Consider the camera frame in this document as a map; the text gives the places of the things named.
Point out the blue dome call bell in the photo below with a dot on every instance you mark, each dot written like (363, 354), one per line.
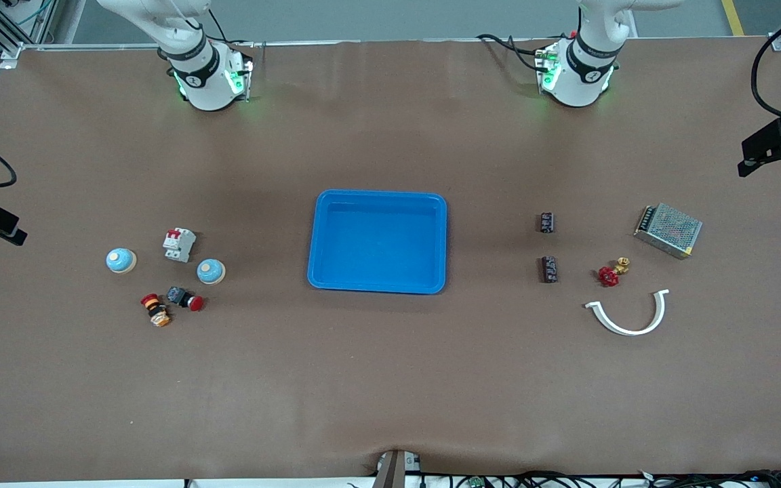
(121, 260)
(211, 271)

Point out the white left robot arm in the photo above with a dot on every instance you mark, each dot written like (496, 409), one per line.
(580, 71)

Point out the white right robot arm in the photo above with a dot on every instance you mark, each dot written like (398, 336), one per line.
(204, 74)

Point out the metal mesh power supply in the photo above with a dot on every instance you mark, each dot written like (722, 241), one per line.
(668, 230)

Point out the yellow red emergency button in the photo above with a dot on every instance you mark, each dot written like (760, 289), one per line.
(155, 310)

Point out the white red circuit breaker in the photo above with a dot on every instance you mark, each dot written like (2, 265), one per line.
(179, 244)

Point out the red mushroom push button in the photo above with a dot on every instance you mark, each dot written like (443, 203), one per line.
(185, 298)

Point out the white curved pipe clamp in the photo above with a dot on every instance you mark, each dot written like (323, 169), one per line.
(634, 332)

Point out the blue plastic tray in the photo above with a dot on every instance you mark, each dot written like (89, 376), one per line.
(377, 244)

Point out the brown table mat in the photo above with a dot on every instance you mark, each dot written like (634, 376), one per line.
(390, 379)

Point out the grey metal bracket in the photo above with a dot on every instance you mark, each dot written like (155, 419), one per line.
(390, 474)

